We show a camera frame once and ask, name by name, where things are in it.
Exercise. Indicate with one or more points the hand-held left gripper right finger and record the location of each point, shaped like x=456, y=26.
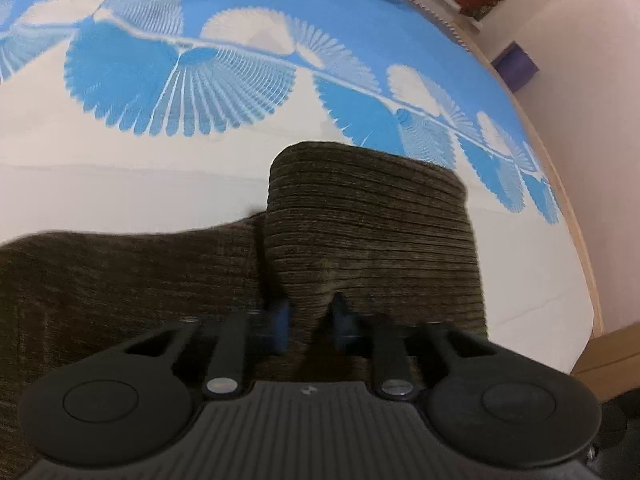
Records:
x=342, y=321

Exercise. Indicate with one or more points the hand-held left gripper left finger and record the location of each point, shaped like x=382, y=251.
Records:
x=282, y=322

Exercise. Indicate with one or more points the light wooden box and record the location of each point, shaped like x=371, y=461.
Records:
x=612, y=355

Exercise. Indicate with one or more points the blue white fan-print bedsheet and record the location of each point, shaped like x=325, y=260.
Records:
x=250, y=20

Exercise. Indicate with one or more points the purple box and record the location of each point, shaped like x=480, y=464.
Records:
x=517, y=66

